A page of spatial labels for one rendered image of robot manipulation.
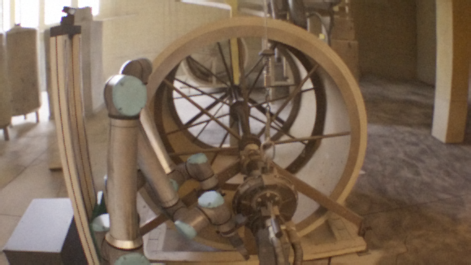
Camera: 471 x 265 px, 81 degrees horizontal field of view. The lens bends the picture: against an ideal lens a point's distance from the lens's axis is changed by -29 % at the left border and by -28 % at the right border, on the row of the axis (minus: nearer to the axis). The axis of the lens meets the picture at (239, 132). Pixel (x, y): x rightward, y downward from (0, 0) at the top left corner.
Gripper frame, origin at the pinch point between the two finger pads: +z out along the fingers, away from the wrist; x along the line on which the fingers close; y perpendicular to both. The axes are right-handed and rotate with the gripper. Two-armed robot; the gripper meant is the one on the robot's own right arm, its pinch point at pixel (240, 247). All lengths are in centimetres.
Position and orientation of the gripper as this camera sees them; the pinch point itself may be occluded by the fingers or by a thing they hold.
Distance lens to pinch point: 163.5
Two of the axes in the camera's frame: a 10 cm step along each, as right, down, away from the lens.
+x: 3.7, 3.7, -8.5
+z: 3.5, 8.0, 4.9
